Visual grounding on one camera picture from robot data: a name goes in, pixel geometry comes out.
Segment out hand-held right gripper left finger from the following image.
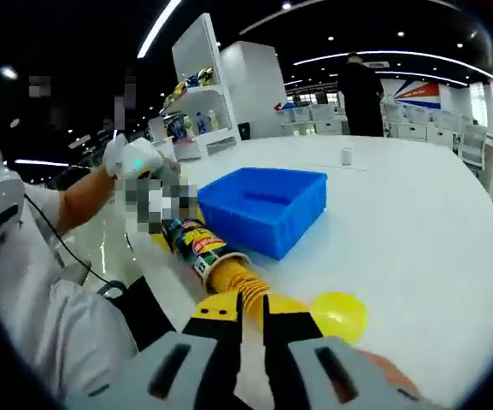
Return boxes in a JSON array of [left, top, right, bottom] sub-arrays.
[[100, 292, 245, 410]]

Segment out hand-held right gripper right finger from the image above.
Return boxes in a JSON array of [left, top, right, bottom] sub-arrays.
[[262, 294, 431, 410]]

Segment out yellow container lid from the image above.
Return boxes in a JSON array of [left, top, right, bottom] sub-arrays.
[[312, 291, 370, 346]]

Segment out dark chip container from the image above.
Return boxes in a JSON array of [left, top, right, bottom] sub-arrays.
[[160, 217, 256, 296]]

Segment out blue plastic box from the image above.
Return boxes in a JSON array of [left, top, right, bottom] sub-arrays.
[[197, 167, 329, 262]]

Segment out yellow chips stack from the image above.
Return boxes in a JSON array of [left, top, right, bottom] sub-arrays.
[[207, 254, 315, 326]]

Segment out person's right hand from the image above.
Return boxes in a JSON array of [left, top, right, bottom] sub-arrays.
[[359, 350, 422, 398]]

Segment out blue snack bag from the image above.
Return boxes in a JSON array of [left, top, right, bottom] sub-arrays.
[[172, 114, 190, 140]]

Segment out row of snack packets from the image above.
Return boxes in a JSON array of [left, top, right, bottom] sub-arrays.
[[162, 66, 215, 108]]

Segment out white display shelf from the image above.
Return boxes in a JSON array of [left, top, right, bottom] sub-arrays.
[[147, 12, 244, 162]]

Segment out white square pillar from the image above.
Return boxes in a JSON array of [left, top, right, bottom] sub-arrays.
[[220, 41, 289, 140]]

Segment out person in white shirt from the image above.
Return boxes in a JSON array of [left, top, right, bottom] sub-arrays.
[[0, 183, 141, 402]]

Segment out white table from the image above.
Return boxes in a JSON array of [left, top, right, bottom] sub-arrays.
[[124, 134, 493, 407]]

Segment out row of white desks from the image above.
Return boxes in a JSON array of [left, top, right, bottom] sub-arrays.
[[279, 104, 461, 144]]

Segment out white mesh office chair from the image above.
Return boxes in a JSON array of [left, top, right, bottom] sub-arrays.
[[459, 123, 489, 172]]

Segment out grey chair frame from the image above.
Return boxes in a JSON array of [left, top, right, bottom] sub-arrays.
[[96, 279, 128, 300]]

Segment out red blue wall poster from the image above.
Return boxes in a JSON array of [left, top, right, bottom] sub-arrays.
[[382, 80, 443, 113]]

